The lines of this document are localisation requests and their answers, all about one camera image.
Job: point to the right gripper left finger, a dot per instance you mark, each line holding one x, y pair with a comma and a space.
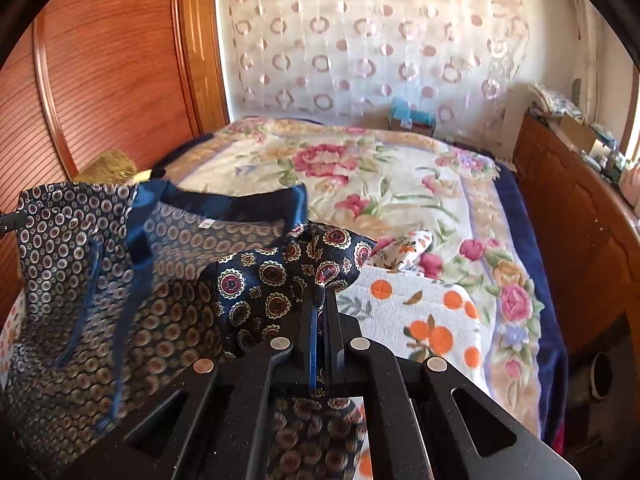
210, 414

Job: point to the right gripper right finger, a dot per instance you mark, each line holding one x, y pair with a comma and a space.
425, 419

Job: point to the navy patterned silk garment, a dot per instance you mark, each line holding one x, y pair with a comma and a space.
126, 286

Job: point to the orange fruit print towel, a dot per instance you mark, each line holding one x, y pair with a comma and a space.
400, 302

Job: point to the floral bed blanket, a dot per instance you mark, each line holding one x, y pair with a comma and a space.
381, 183

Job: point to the wooden side cabinet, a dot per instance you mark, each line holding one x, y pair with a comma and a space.
585, 233

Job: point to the blue box on headboard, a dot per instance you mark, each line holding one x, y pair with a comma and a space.
403, 117

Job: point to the golden sunflower cushion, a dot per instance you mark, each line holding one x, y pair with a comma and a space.
114, 167

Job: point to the pink bottle on cabinet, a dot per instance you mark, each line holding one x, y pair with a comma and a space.
629, 184

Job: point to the cardboard box on cabinet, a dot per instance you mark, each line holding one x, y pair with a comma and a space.
578, 137

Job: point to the folded fabric stack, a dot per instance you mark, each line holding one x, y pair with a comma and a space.
553, 103

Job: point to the sheer circle pattern curtain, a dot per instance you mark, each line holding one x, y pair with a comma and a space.
467, 62

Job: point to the brown louvered wooden wardrobe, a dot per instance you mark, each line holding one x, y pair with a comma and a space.
138, 76

